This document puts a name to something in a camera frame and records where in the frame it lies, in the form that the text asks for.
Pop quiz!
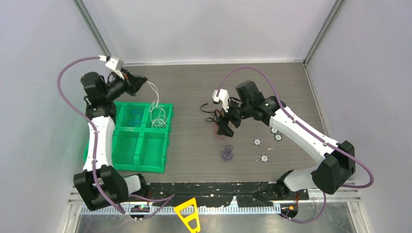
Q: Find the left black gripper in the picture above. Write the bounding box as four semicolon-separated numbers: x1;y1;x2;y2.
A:
103;68;147;100

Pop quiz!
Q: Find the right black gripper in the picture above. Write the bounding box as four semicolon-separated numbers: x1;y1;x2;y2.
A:
216;97;252;137

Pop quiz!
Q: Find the black ribbon cable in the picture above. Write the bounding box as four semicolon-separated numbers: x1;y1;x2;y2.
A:
199;102;226;124

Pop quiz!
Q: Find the purple thin wire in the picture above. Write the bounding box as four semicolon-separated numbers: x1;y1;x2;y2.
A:
220;145;234;162

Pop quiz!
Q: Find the blue thin wire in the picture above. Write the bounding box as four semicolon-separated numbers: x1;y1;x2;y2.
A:
128;108;145;127

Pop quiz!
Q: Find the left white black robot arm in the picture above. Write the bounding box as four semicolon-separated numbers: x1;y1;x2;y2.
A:
73;71;149;213

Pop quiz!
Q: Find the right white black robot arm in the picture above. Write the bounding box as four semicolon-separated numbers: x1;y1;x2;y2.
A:
212;80;356;199

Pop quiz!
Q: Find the blue white poker chip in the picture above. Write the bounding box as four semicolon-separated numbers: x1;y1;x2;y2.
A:
253;138;261;146

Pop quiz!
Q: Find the green six-compartment tray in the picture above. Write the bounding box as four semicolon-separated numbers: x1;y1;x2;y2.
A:
83;102;173;173

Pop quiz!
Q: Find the blue poker chip near front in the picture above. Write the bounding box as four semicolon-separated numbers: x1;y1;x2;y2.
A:
260;154;269;163

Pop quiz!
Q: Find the dark green poker chip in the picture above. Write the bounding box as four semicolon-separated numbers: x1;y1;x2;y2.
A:
274;133;283;141

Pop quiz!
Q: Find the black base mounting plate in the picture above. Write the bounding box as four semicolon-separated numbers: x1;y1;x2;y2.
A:
134;181;309;207

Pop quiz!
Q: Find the yellow triangular plastic piece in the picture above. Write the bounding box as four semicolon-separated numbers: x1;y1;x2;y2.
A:
174;198;201;233

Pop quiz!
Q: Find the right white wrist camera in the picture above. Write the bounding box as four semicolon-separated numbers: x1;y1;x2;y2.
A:
212;89;230;113

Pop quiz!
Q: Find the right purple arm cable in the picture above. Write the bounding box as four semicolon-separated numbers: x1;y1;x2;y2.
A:
217;66;375;224

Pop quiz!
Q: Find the white slotted cable duct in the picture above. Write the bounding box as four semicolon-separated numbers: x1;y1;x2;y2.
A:
80;203;281;215

